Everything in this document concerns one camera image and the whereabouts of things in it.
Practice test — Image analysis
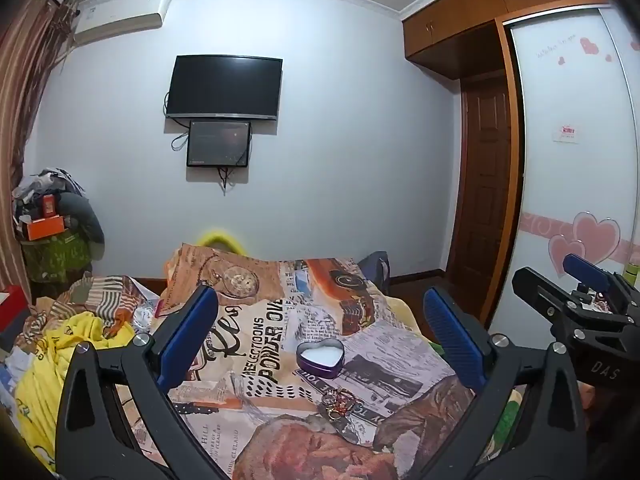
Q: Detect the dark blue bag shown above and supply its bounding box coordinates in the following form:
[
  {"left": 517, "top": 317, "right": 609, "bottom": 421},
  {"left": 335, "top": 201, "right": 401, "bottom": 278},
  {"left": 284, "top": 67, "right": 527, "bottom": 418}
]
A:
[{"left": 357, "top": 251, "right": 391, "bottom": 296}]

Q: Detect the yellow cloth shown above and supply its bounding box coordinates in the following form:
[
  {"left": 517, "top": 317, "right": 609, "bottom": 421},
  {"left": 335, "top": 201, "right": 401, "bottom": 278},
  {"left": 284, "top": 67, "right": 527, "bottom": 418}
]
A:
[{"left": 15, "top": 310, "right": 136, "bottom": 471}]

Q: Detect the black wall television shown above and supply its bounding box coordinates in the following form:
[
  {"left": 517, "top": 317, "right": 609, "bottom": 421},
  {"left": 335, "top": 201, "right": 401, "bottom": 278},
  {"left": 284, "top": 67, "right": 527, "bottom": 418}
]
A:
[{"left": 165, "top": 54, "right": 283, "bottom": 122}]

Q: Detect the white label sticker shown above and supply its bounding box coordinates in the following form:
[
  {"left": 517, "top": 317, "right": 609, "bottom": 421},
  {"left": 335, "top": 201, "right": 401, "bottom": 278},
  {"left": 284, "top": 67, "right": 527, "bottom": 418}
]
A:
[{"left": 552, "top": 122, "right": 583, "bottom": 143}]

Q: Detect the orange box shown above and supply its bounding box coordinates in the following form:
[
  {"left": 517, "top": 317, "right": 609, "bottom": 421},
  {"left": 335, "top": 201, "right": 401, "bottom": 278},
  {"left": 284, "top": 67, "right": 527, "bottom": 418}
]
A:
[{"left": 26, "top": 215, "right": 66, "bottom": 241}]

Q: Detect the purple heart-shaped tin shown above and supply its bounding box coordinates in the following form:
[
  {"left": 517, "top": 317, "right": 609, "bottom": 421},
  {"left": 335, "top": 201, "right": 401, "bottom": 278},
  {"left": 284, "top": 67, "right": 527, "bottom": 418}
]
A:
[{"left": 296, "top": 339, "right": 346, "bottom": 380}]

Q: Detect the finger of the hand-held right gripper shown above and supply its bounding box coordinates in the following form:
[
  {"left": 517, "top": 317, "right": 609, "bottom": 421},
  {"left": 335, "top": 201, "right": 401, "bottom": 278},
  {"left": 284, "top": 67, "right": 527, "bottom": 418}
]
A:
[
  {"left": 564, "top": 254, "right": 640, "bottom": 313},
  {"left": 512, "top": 266, "right": 640, "bottom": 397}
]

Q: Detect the gold braided bracelet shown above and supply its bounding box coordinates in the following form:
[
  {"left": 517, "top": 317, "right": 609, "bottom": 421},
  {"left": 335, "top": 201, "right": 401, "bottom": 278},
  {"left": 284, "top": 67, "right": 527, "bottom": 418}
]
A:
[{"left": 326, "top": 394, "right": 360, "bottom": 420}]

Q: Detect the printed blanket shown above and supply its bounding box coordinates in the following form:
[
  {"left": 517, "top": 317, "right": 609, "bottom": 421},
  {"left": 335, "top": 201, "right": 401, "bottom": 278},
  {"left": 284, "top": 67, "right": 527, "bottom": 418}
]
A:
[{"left": 107, "top": 242, "right": 526, "bottom": 480}]

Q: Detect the pile of clothes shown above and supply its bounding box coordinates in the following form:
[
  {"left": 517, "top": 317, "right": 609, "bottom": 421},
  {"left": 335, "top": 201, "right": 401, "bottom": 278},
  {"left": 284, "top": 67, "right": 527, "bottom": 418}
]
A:
[{"left": 12, "top": 167, "right": 86, "bottom": 221}]

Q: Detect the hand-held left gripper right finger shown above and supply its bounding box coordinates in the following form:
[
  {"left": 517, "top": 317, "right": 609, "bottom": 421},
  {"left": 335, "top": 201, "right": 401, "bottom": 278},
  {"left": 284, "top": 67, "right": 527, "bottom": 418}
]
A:
[{"left": 424, "top": 287, "right": 588, "bottom": 480}]

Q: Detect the brown striped curtain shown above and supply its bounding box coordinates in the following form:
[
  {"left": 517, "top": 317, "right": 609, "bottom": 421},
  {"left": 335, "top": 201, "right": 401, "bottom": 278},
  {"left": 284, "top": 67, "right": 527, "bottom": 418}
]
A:
[{"left": 0, "top": 0, "right": 76, "bottom": 306}]

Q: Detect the green bag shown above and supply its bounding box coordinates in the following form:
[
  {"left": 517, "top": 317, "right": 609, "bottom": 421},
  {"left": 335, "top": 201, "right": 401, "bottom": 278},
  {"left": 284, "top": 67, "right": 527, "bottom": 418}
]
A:
[{"left": 22, "top": 232, "right": 93, "bottom": 283}]

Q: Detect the white air conditioner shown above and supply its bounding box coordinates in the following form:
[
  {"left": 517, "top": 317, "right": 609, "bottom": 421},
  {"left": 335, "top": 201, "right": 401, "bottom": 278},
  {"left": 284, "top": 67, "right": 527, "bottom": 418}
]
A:
[{"left": 72, "top": 0, "right": 172, "bottom": 46}]

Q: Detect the yellow plush toy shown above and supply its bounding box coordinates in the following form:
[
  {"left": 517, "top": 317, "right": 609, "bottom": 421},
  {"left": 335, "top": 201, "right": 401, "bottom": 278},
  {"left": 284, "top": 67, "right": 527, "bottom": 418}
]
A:
[{"left": 197, "top": 229, "right": 248, "bottom": 256}]

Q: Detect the large red box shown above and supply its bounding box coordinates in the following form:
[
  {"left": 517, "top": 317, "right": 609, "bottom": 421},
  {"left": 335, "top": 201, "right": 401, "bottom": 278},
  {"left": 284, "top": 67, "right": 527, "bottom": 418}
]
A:
[{"left": 0, "top": 284, "right": 33, "bottom": 346}]

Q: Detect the striped orange blanket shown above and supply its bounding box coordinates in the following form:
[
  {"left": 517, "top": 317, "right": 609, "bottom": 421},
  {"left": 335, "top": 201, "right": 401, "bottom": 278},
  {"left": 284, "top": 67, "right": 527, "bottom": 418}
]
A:
[{"left": 15, "top": 272, "right": 166, "bottom": 341}]

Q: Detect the brown wooden door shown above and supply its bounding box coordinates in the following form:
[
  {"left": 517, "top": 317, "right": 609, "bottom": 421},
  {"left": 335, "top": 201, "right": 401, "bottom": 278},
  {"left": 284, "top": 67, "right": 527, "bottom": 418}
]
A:
[{"left": 445, "top": 72, "right": 516, "bottom": 321}]

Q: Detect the small black wall monitor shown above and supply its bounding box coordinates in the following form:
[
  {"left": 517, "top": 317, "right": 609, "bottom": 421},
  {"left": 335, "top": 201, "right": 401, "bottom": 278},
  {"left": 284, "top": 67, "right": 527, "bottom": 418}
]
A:
[{"left": 186, "top": 119, "right": 252, "bottom": 168}]

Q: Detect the wooden overhead cabinet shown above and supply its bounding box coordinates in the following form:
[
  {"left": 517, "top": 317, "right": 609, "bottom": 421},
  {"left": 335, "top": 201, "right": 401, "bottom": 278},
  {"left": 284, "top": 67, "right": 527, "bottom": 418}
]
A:
[{"left": 402, "top": 0, "right": 608, "bottom": 81}]

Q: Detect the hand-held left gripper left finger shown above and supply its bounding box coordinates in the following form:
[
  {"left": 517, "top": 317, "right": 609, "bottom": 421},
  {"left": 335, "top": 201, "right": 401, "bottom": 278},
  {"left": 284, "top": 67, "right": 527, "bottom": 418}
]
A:
[{"left": 55, "top": 285, "right": 231, "bottom": 480}]

